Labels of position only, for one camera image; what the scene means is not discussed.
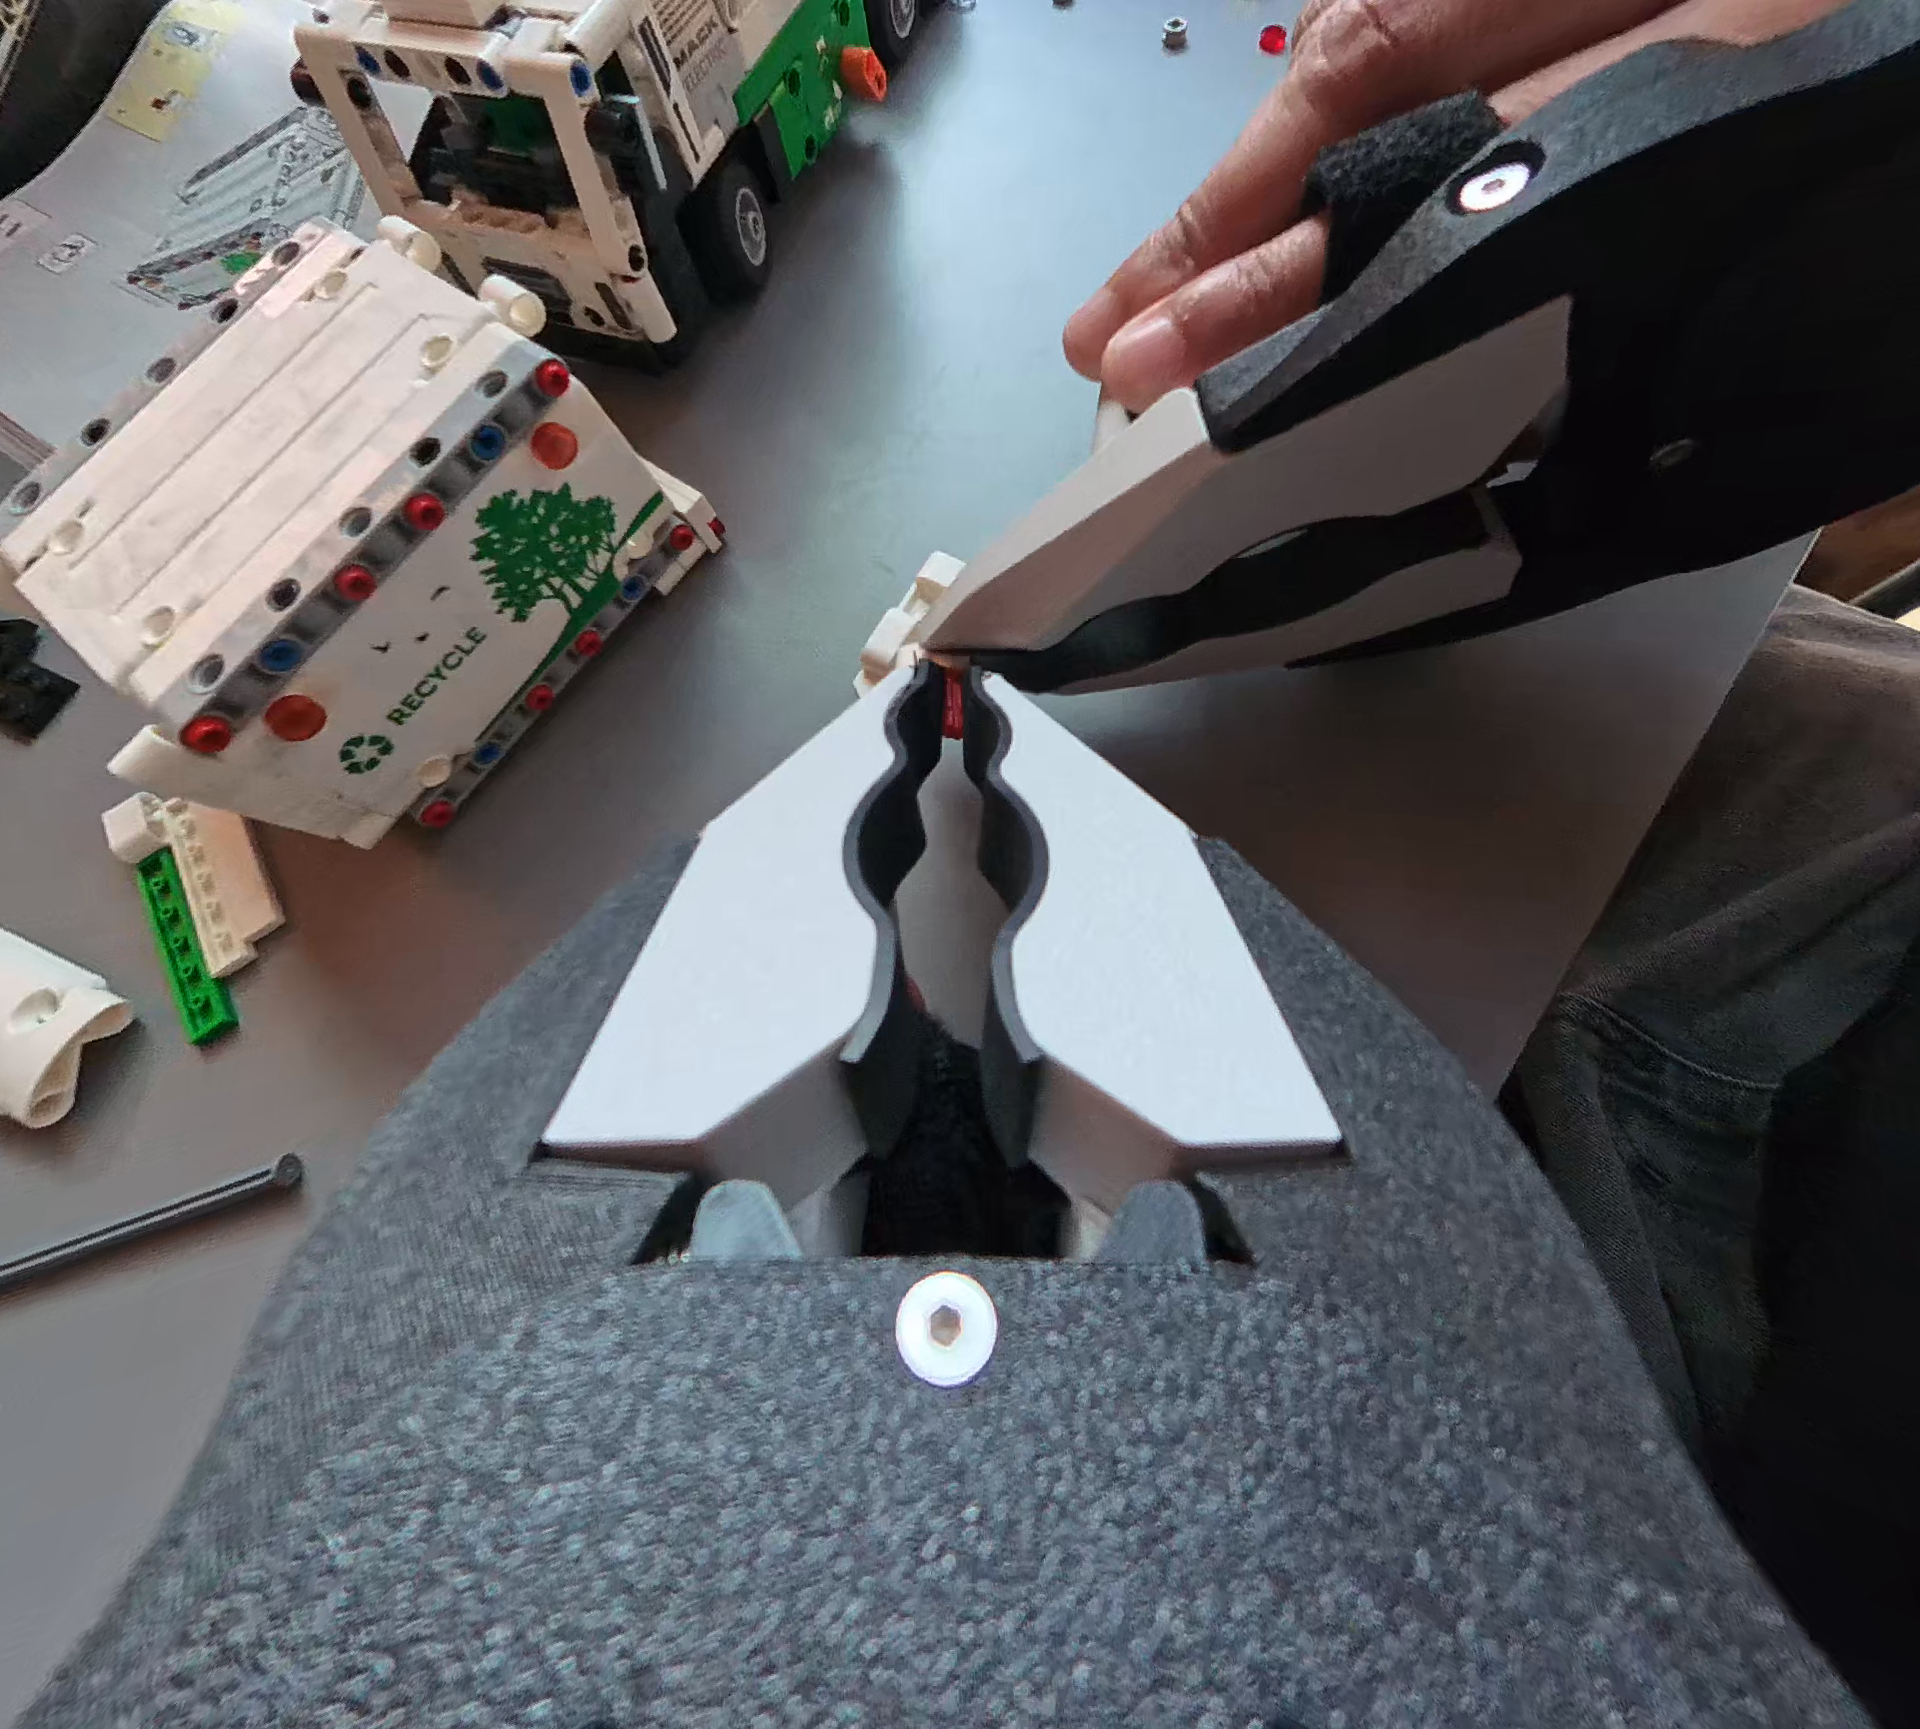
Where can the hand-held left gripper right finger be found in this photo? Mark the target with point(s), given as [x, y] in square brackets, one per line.
[1155, 994]

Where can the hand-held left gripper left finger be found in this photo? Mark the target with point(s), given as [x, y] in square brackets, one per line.
[720, 980]

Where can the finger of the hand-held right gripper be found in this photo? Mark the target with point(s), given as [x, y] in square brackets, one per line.
[1200, 499]
[1348, 604]

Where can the small red lego pin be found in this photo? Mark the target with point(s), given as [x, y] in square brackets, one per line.
[954, 707]

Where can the small white lego piece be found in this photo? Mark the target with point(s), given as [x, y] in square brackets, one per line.
[899, 627]

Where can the white and green lego assembly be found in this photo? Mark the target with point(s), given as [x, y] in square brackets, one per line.
[195, 889]

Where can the white lego recycle container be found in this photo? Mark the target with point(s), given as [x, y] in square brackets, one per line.
[300, 514]

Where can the white curved lego panel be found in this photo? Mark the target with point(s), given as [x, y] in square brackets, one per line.
[43, 1024]

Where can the white lego truck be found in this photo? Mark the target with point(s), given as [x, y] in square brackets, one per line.
[658, 34]

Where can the black lego pieces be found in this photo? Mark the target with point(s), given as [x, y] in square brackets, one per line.
[27, 696]

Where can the lego instruction booklet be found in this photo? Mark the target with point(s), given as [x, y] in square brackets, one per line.
[195, 139]

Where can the person's dark clothing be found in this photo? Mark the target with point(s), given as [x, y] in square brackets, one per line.
[1739, 1008]

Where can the black long axle rod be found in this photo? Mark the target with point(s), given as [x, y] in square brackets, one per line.
[149, 1226]

